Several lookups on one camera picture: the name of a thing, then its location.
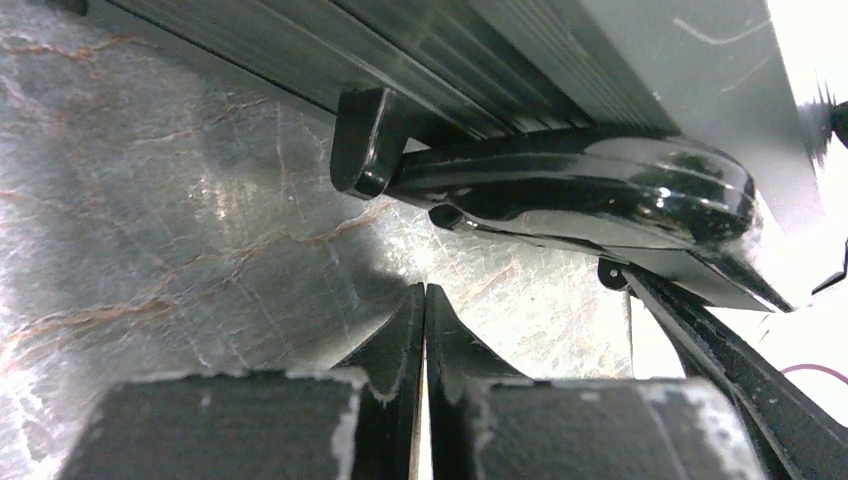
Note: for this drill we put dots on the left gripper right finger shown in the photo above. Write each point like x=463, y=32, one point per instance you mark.
x=490, y=421

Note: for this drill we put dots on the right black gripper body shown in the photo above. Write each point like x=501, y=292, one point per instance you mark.
x=794, y=437

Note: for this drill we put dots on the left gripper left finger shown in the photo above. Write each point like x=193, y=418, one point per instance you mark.
x=355, y=420

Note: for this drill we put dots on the black poker set case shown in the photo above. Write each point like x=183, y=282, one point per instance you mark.
x=684, y=138

